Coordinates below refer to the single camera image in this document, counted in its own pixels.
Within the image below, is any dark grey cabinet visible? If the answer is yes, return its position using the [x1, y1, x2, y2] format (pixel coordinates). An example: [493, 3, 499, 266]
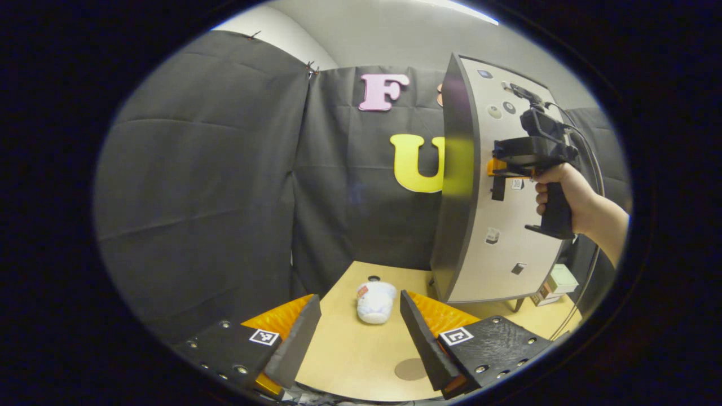
[430, 52, 526, 312]

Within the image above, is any black backdrop cloth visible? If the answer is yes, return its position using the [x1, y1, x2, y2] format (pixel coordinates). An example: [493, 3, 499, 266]
[93, 31, 631, 345]

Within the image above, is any brown book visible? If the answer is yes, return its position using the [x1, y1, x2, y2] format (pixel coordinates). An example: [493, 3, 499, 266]
[530, 284, 557, 307]

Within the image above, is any white soft toy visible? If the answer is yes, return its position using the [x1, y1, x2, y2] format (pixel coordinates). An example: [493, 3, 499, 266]
[355, 281, 397, 325]

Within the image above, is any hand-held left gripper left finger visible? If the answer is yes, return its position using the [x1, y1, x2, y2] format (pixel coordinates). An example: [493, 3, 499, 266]
[169, 293, 323, 400]

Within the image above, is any brown round coaster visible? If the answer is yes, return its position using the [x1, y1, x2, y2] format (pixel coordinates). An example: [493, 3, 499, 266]
[394, 358, 429, 381]

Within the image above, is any green book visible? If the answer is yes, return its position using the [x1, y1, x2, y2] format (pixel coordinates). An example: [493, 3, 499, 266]
[550, 264, 580, 294]

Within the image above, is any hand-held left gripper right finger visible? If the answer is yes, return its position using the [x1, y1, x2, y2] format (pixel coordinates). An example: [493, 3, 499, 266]
[399, 289, 556, 400]

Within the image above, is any beige cabinet door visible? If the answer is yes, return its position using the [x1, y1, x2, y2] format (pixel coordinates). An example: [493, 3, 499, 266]
[448, 56, 570, 302]

